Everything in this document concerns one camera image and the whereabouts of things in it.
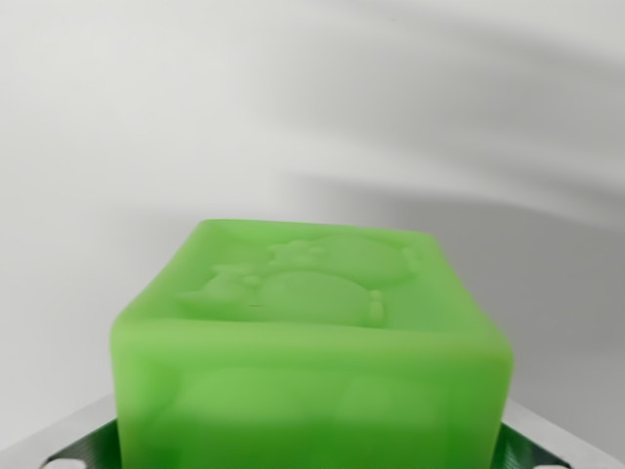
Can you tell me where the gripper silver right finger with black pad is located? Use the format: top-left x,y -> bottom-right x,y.
496,400 -> 625,469

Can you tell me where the green translucent cube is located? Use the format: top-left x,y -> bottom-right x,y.
107,218 -> 515,469

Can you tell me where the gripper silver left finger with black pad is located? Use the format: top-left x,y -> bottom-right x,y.
0,393 -> 123,469

